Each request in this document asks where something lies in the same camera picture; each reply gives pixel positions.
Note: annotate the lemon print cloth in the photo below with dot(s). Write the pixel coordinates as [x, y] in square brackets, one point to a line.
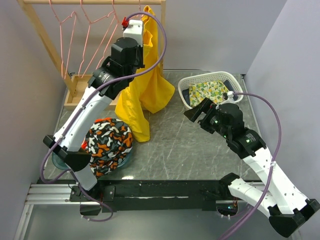
[207, 91]

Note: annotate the camouflage print shorts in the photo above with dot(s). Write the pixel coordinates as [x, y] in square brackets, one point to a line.
[108, 143]

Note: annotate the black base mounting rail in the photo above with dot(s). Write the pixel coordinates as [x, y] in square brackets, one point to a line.
[143, 195]

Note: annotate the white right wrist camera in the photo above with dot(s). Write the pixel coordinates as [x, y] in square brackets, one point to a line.
[227, 98]

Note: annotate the dark navy folded cloth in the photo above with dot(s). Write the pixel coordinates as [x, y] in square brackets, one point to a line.
[231, 85]

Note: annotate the yellow shorts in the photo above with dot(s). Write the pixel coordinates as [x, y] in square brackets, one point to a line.
[149, 91]

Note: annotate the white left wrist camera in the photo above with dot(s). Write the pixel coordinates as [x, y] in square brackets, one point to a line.
[133, 29]

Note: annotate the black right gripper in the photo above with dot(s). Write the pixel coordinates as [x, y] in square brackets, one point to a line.
[208, 107]

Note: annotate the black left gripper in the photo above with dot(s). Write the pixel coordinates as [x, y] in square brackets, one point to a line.
[140, 51]

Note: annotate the wooden hanger rack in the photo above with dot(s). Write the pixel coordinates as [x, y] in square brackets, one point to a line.
[75, 84]

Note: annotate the orange shorts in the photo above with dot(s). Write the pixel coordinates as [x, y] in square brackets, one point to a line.
[99, 120]

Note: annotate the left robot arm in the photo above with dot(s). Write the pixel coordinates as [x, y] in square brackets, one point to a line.
[106, 82]

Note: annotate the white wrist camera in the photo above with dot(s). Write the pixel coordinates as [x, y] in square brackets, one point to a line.
[227, 98]
[133, 29]

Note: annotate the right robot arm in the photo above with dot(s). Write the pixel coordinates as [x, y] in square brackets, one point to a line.
[285, 206]

